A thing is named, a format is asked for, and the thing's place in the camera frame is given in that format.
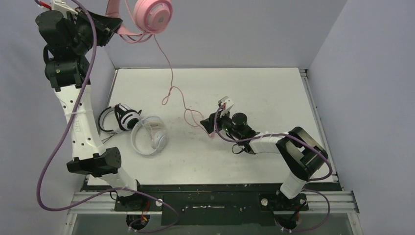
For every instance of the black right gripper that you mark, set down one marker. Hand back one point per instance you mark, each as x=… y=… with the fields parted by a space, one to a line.
x=214 y=120

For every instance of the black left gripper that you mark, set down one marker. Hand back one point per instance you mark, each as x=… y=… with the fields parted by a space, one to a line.
x=105 y=27

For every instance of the pink headphones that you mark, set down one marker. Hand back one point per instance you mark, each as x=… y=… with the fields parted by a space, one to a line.
x=152 y=17

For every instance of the black white headphones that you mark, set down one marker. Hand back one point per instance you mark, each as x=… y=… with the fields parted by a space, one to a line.
x=125 y=116

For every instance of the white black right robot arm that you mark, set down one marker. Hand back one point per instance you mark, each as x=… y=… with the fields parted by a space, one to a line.
x=302 y=154

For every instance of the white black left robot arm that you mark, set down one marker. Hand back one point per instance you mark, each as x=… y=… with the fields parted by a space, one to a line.
x=69 y=36

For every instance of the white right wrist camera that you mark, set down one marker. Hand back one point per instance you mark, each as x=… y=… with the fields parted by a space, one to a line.
x=226 y=103

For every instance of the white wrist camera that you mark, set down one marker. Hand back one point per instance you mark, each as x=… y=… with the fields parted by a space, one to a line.
x=61 y=6
x=226 y=103

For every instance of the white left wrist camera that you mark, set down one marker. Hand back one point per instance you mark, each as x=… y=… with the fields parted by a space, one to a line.
x=61 y=6

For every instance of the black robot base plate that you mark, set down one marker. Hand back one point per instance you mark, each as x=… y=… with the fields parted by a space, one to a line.
x=215 y=204

